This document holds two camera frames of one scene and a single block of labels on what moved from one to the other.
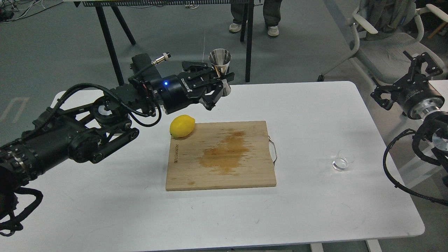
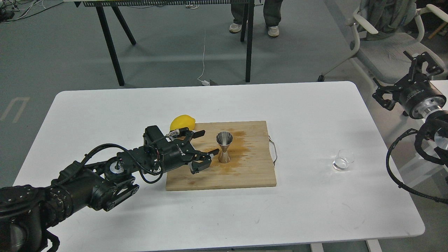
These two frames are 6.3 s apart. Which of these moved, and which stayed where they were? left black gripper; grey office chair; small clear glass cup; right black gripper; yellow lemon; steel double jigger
Moved: steel double jigger; left black gripper
Stayed: grey office chair; yellow lemon; right black gripper; small clear glass cup
